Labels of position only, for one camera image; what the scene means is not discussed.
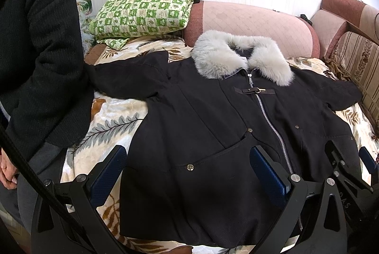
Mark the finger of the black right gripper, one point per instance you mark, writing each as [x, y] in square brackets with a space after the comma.
[370, 163]
[356, 194]

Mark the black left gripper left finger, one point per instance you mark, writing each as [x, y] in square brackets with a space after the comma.
[66, 219]

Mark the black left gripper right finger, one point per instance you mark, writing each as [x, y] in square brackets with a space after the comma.
[326, 233]

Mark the black coat with fur collar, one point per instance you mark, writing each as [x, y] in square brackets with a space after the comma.
[188, 176]

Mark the person's bare hand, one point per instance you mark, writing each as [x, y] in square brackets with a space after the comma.
[8, 172]

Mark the striped beige sofa cushion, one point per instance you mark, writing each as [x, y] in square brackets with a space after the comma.
[355, 58]

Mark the person in black jacket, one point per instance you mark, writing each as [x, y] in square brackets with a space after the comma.
[46, 94]

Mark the pink corner cushion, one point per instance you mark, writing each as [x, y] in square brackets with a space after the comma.
[329, 28]

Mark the brown beige patchwork cushion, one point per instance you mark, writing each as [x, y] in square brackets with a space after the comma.
[359, 15]

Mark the pink bolster cushion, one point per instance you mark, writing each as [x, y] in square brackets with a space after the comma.
[295, 37]

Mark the green white checkered quilt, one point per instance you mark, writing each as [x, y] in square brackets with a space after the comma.
[120, 20]

